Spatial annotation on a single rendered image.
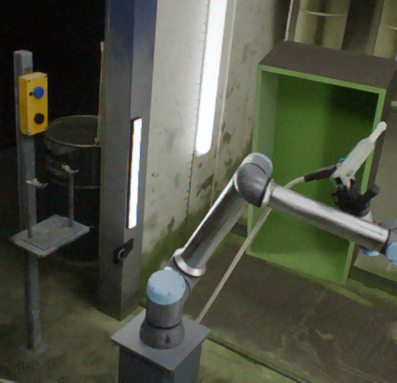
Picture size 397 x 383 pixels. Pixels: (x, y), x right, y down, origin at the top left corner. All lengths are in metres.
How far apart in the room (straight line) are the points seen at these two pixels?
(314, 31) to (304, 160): 1.02
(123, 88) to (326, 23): 1.61
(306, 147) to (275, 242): 0.62
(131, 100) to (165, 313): 1.10
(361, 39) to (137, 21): 1.95
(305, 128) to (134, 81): 0.99
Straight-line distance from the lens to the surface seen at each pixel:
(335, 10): 3.93
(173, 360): 2.34
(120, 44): 2.82
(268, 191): 1.97
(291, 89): 3.11
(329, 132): 3.16
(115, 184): 3.06
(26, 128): 2.59
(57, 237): 2.77
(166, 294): 2.24
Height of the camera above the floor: 2.23
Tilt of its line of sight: 25 degrees down
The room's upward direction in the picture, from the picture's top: 6 degrees clockwise
